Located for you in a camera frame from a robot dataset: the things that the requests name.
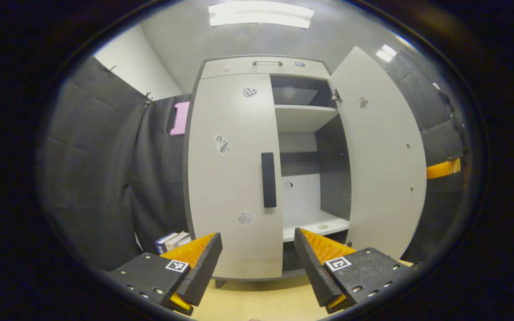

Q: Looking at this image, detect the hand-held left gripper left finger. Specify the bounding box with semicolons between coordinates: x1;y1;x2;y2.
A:
105;232;223;316

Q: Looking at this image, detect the white cabinet shelf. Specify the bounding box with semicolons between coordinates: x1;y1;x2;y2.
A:
275;105;339;133
282;210;350;243

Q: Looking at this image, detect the black door handle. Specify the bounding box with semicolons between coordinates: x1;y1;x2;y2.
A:
261;152;278;209

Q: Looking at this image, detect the blue book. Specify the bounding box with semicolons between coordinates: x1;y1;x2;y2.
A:
154;232;177;255

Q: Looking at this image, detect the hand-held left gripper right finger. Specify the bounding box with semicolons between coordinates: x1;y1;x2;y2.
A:
294;227;414;314

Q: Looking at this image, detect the grey cabinet drawer front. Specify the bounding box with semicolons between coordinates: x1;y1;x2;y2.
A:
200;56;331;80

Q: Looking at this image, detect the grey double-door shoe cabinet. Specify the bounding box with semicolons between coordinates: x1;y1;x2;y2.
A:
183;54;354;289

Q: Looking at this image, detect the cube-sticker grey cabinet door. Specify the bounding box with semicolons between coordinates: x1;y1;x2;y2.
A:
328;46;428;262

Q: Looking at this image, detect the checker-sticker grey cabinet door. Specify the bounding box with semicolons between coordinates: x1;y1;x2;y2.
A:
187;74;284;280

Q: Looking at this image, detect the beige book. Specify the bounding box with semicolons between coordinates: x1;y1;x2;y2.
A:
164;232;187;251

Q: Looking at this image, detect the ceiling light panel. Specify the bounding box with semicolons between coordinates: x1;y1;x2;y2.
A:
208;0;315;29
375;44;398;63

